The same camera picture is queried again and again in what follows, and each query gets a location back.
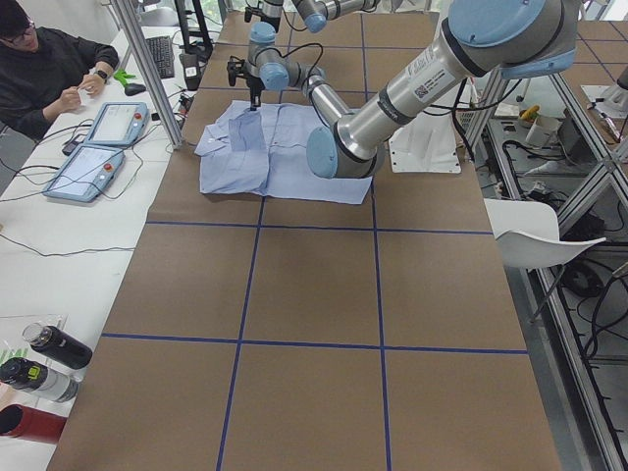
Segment green handled tool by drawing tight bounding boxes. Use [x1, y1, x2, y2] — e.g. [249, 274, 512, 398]
[113, 69, 135, 87]

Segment aluminium frame post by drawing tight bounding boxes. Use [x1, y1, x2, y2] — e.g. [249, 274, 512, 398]
[111, 0, 183, 149]

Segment upper teach pendant tablet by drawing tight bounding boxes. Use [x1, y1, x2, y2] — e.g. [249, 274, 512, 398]
[83, 102, 150, 148]

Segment teach pendant tablet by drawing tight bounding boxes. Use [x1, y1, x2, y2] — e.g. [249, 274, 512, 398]
[43, 144, 125, 203]
[83, 102, 150, 148]

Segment black water bottle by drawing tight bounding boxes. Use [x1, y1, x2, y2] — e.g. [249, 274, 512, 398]
[23, 323, 92, 370]

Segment light blue striped shirt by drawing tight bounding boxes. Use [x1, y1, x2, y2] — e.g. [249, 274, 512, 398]
[194, 100, 372, 204]

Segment grey black-lidded bottle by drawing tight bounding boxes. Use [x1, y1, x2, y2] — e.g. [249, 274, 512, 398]
[1, 357, 79, 402]

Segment white chair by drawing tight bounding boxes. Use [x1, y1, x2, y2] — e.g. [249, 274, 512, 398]
[483, 198, 607, 323]

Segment black keyboard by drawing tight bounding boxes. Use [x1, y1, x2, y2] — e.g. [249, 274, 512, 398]
[145, 35, 175, 79]

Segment seated person in black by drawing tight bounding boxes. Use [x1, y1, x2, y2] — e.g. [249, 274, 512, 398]
[1, 1, 119, 141]

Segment lower teach pendant tablet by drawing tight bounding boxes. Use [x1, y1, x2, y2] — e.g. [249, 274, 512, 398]
[43, 144, 125, 203]

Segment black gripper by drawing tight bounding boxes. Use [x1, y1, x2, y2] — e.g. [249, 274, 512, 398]
[247, 76, 265, 111]

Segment red cylinder bottle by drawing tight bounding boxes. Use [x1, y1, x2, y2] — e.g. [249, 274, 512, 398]
[1, 404, 67, 445]

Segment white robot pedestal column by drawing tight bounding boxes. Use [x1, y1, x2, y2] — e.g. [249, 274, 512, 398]
[387, 63, 475, 175]

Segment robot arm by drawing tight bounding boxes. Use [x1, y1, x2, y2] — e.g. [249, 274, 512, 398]
[244, 0, 580, 179]
[245, 0, 380, 32]

